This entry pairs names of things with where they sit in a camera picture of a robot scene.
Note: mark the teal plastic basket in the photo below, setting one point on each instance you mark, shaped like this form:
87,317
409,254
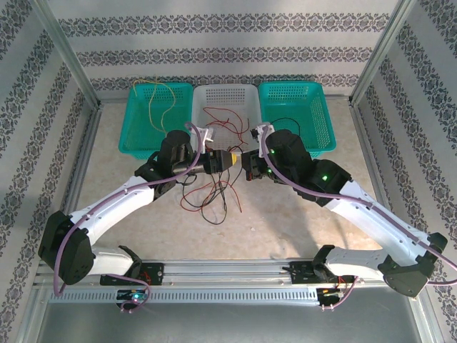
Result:
307,103
139,121

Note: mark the aluminium side rail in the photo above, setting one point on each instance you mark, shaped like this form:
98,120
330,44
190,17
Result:
361,125
92,125

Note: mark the aluminium back rail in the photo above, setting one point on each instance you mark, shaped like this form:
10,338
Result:
110,102

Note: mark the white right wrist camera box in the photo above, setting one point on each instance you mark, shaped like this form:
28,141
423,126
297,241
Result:
260,126

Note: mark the grey metal shelf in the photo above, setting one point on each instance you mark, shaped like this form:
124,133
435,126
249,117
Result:
228,325

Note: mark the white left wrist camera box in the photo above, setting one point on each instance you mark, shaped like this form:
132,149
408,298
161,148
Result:
203,134

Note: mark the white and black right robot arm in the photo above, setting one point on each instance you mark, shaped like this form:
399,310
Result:
378,223

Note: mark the aluminium frame post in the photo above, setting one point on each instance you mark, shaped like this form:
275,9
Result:
66,50
386,50

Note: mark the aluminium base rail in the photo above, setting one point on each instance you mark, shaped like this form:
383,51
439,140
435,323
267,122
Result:
228,269

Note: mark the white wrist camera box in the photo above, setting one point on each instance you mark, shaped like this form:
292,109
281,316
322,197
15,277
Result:
203,134
260,126

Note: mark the small circuit board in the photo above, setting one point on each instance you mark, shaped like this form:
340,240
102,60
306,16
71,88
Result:
134,296
328,292

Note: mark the white plastic basket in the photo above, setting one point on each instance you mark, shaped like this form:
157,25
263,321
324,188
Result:
228,96

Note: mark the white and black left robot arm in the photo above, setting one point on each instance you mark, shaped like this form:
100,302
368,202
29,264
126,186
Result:
118,207

